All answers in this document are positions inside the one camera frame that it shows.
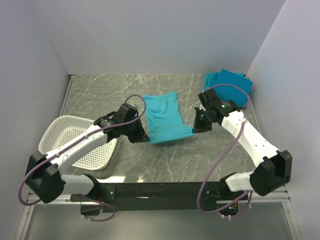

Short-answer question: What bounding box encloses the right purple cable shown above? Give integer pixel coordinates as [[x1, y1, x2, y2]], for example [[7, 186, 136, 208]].
[[196, 83, 253, 220]]

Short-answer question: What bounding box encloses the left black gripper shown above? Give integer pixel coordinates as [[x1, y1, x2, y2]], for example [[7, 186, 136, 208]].
[[122, 115, 150, 144]]

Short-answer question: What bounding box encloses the folded turquoise t shirt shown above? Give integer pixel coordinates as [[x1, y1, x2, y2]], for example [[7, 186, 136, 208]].
[[203, 72, 220, 91]]

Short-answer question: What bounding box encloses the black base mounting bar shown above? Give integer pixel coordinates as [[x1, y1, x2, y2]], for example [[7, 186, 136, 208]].
[[88, 181, 244, 212]]

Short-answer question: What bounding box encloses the aluminium frame rail front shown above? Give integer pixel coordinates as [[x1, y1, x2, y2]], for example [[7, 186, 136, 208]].
[[26, 186, 291, 205]]

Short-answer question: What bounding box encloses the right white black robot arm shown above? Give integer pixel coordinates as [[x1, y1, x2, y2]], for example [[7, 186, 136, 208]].
[[192, 88, 293, 200]]

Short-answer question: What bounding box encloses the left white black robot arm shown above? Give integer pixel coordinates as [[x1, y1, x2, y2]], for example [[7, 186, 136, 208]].
[[24, 103, 150, 204]]

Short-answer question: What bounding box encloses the white perforated plastic basket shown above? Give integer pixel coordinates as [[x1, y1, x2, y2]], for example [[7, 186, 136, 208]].
[[38, 115, 117, 171]]

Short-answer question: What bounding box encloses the folded blue t shirt top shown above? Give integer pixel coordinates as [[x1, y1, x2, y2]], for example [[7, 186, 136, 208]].
[[214, 69, 253, 108]]

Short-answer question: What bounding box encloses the turquoise t shirt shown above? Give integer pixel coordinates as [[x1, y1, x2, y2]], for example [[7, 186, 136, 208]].
[[143, 91, 194, 145], [203, 72, 220, 91]]

